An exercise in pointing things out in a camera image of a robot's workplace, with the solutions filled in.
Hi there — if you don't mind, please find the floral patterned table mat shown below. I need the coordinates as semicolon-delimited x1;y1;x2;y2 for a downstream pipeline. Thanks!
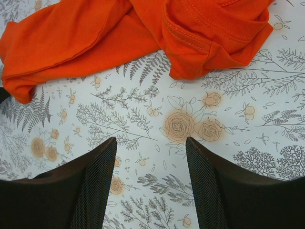
0;0;305;229

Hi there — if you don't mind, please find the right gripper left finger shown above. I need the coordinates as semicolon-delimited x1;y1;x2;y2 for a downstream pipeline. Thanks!
0;137;116;229

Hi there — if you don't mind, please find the orange t-shirt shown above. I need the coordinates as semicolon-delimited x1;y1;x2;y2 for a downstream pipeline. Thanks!
0;0;273;104

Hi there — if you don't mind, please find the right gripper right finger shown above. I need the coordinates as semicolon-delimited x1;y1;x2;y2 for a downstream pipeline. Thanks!
186;137;305;229

